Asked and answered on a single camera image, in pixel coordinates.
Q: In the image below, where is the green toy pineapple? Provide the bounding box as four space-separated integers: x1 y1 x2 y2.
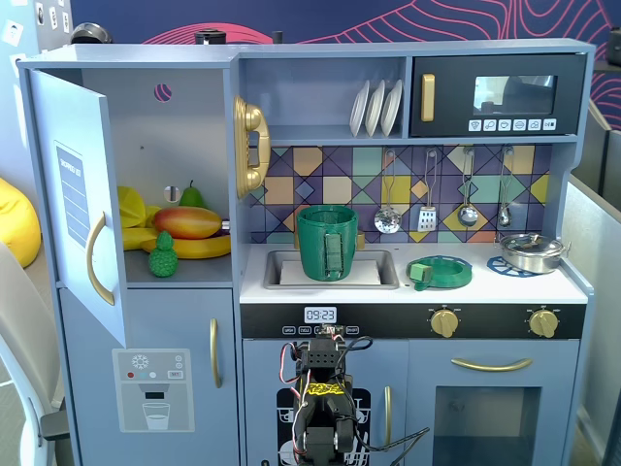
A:
147 230 180 279

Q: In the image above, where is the blue cabinet door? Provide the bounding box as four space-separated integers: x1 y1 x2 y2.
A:
26 67 128 349

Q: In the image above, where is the green plastic cup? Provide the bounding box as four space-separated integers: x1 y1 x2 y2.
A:
295 204 360 283

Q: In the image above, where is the grey toy sink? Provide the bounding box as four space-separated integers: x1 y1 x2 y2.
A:
264 250 400 291

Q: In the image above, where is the steel skimmer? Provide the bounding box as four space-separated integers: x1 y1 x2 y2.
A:
373 150 404 235

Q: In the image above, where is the digital clock display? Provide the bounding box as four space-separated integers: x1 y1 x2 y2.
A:
304 306 339 324

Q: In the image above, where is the yellow toy banana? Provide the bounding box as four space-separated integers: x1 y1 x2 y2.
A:
142 234 233 260

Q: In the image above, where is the steel slotted spatula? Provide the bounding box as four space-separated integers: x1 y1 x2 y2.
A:
416 150 438 233

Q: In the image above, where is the blue toy kitchen unit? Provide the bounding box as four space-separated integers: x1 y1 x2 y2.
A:
16 37 597 466

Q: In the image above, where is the red yellow toy mango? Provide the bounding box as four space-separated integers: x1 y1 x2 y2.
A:
153 206 224 240

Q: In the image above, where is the green toy pear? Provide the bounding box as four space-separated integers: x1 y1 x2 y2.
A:
178 180 205 210

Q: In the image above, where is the gold toy telephone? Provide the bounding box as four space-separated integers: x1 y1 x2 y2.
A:
232 94 272 200

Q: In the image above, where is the white toy plate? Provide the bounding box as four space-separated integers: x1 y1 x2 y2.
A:
379 79 405 138
349 80 372 138
364 80 387 138

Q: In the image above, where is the steel ladle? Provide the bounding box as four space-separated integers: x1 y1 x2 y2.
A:
457 148 479 228

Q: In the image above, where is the gold stove knob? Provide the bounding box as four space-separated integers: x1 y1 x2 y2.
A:
430 306 461 339
527 306 560 339

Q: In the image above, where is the blue oven door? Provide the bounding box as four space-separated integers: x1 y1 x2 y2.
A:
407 339 581 466

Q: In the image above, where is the blue round trivet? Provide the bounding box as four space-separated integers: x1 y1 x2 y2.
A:
486 255 549 279

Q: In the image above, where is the steel spoon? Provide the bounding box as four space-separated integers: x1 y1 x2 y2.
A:
497 148 514 228

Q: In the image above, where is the black microwave door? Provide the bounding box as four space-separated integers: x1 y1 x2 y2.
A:
409 53 588 138

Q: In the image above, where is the steel toy pot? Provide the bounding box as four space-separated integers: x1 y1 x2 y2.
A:
494 232 572 274

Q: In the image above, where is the black cylinder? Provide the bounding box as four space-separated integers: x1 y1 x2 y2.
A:
194 28 228 47

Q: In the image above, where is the grey office partition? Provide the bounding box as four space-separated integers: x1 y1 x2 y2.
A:
565 174 621 466

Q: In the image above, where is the yellow beanbag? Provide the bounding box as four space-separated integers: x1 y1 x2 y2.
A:
0 177 43 269

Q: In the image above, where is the black round device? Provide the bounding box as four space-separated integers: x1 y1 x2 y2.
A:
70 21 114 46

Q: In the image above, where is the white office chair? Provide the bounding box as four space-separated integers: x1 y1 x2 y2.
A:
0 240 72 466

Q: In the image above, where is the red white wire bundle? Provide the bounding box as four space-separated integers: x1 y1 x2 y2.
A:
279 341 311 389

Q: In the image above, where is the green ring lid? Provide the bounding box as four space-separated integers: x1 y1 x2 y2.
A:
406 255 474 292

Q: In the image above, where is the gold fridge handle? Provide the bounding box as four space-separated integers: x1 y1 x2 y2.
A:
209 317 223 389

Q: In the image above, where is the gold microwave handle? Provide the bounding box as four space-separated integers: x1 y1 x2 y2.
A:
420 73 437 122

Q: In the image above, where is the gold dishwasher handle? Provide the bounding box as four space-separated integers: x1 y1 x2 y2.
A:
382 385 393 448

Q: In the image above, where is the gold curved door handle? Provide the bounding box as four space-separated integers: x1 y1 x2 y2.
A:
85 211 116 306

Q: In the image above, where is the gold oven handle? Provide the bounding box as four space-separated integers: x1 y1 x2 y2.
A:
450 357 534 374

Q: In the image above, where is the black cable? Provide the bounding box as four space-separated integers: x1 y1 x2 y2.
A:
351 426 431 455

